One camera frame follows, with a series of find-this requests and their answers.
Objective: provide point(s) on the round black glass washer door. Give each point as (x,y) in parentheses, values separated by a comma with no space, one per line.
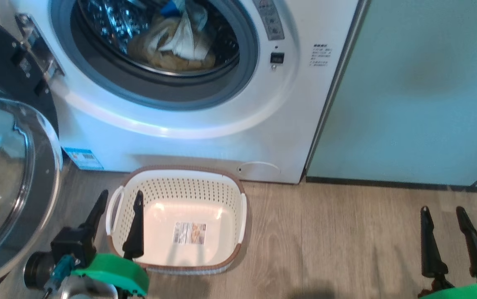
(35,178)

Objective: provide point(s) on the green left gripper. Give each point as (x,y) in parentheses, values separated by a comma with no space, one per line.
(113,274)

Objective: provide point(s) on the printed text notice on washer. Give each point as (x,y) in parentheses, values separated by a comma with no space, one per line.
(320,55)

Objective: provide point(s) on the paper label inside basket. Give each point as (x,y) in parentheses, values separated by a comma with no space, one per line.
(189,233)

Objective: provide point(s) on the blue energy label sticker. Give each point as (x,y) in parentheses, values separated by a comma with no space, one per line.
(82,158)

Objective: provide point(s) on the yellow clothes with blue trim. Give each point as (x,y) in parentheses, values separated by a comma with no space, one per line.
(180,45)

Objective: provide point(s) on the cream perforated laundry basket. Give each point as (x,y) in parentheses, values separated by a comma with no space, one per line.
(180,187)

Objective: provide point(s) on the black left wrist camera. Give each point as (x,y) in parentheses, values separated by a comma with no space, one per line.
(38,270)

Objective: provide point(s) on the white washing machine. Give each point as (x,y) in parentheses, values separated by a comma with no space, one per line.
(205,145)

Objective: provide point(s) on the steel washer drum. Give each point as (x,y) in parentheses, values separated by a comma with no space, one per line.
(109,25)

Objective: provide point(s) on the metal washer door hinge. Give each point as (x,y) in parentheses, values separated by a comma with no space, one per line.
(35,45)

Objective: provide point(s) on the pale green cabinet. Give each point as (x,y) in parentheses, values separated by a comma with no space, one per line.
(412,91)

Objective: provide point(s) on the black door latch socket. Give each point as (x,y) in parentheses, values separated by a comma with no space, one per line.
(277,58)

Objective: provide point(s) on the round white filter cover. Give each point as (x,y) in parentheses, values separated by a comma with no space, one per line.
(259,169)

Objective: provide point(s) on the grey rubber door gasket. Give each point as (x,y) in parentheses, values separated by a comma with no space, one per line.
(246,62)

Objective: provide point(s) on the grey label strip on washer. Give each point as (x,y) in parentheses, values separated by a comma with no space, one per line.
(269,18)

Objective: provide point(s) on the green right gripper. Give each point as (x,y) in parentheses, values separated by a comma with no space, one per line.
(466,290)

